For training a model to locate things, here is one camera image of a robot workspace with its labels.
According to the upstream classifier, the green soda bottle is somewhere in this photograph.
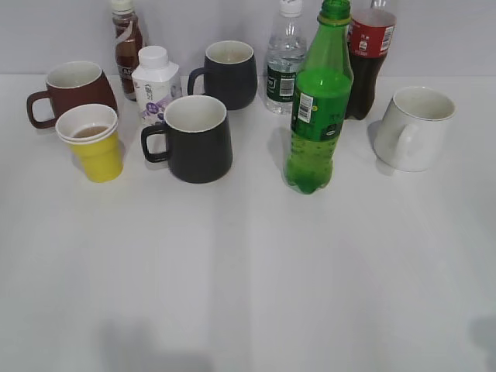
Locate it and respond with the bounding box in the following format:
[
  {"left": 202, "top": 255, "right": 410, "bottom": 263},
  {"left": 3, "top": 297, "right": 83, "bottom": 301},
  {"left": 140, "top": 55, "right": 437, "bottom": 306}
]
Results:
[{"left": 284, "top": 1, "right": 353, "bottom": 195}]

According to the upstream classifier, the yellow paper cup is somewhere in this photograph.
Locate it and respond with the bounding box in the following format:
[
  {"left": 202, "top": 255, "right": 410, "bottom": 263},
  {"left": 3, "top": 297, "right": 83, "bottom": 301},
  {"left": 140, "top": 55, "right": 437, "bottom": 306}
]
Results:
[{"left": 55, "top": 104, "right": 123, "bottom": 183}]

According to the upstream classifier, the black ceramic mug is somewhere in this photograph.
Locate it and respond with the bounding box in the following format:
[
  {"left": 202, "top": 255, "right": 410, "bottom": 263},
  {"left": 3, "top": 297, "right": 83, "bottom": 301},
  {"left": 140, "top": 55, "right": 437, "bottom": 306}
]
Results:
[{"left": 140, "top": 95, "right": 233, "bottom": 184}]

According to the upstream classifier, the dark grey ceramic mug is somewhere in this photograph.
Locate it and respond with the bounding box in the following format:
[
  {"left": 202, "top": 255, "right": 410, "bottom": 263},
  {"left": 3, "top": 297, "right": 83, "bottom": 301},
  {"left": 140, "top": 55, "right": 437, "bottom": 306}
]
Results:
[{"left": 187, "top": 40, "right": 257, "bottom": 110}]

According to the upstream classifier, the white milk carton bottle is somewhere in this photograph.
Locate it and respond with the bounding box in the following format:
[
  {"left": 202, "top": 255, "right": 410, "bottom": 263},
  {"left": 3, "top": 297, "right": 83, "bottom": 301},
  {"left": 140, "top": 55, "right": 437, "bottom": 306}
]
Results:
[{"left": 132, "top": 46, "right": 182, "bottom": 126}]

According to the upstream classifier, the clear water bottle green label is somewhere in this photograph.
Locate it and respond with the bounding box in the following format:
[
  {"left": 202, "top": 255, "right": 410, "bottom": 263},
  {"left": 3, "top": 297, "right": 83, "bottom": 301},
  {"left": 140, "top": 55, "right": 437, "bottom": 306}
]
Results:
[{"left": 265, "top": 0, "right": 307, "bottom": 115}]

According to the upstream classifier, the white ceramic mug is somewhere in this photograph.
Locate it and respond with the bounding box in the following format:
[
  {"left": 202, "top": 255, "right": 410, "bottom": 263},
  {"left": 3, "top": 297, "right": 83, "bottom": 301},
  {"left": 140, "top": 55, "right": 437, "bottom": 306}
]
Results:
[{"left": 374, "top": 86, "right": 456, "bottom": 172}]

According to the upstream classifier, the brown tea bottle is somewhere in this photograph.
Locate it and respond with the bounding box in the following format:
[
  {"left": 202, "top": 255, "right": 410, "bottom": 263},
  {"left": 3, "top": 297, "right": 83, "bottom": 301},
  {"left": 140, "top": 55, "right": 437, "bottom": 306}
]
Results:
[{"left": 111, "top": 0, "right": 146, "bottom": 101}]

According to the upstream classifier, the cola bottle red label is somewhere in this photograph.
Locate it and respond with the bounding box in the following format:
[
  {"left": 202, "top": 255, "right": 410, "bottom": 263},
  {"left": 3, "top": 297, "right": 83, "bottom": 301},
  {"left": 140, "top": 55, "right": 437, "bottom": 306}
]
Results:
[{"left": 345, "top": 1, "right": 398, "bottom": 120}]

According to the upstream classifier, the brown ceramic mug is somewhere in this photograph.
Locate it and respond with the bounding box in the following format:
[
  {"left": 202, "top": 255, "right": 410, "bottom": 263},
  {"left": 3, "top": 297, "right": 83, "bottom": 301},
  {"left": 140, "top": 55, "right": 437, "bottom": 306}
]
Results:
[{"left": 26, "top": 61, "right": 118, "bottom": 129}]

